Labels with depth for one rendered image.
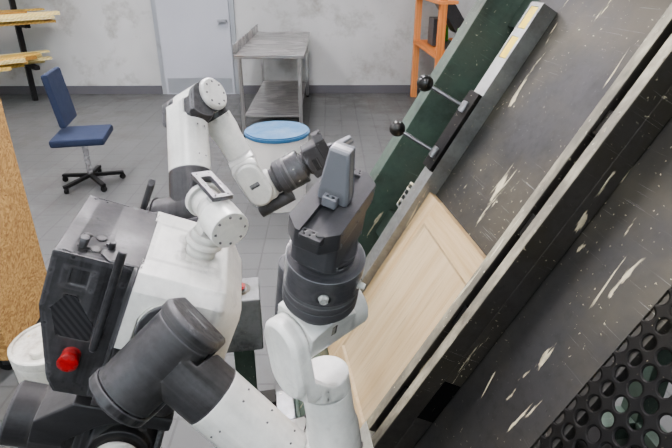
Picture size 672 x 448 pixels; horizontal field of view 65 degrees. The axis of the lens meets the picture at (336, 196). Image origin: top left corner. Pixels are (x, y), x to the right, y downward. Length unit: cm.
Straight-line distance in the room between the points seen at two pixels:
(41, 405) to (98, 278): 35
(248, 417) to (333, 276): 29
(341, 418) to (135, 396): 26
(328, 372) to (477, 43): 98
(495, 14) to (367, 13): 639
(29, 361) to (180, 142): 150
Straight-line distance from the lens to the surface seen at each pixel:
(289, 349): 62
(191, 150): 116
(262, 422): 78
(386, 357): 115
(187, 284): 85
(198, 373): 75
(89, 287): 88
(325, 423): 73
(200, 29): 796
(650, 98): 85
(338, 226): 49
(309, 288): 55
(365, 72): 791
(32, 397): 117
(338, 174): 49
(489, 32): 145
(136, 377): 75
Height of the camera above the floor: 180
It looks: 24 degrees down
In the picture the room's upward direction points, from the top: straight up
